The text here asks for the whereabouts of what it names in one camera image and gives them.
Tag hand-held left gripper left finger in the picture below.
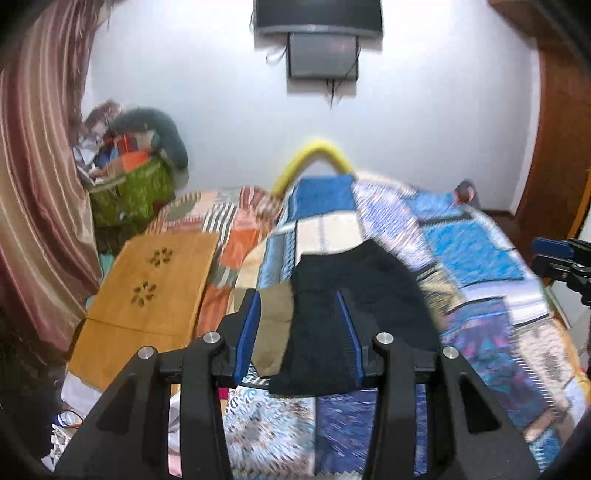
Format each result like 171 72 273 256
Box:
53 289 262 480

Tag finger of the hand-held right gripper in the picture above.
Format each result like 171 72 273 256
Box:
531 237 591 262
531 256 591 305

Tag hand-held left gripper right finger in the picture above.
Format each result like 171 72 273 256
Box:
335 290 541 480

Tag black pants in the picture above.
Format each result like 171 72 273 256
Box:
269 237 441 398

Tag olive green pants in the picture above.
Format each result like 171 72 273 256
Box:
249 281 296 379

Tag patchwork printed blanket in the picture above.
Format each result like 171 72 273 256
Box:
222 173 583 478

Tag wooden folding table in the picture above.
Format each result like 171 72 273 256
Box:
67 231 220 395

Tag dark cloth item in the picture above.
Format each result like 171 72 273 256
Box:
455 179 481 206

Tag orange striped cloth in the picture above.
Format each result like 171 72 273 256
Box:
148 185 287 342

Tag brown wooden door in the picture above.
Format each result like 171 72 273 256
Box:
489 0 591 241

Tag white cloth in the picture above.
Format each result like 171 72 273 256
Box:
60 369 100 409

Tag yellow curved tube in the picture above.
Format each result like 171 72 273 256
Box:
270 137 355 197

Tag orange box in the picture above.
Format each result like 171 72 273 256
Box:
115 134 153 171

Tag grey plush pillow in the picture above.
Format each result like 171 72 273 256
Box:
111 107 190 169

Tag pile of clutter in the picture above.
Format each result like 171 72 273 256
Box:
74 99 155 185

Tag striped brown curtain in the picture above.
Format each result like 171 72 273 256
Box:
0 0 112 352

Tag black television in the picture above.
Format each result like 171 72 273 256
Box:
253 0 384 38

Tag grey wall-mounted box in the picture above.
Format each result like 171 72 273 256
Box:
286 32 361 79

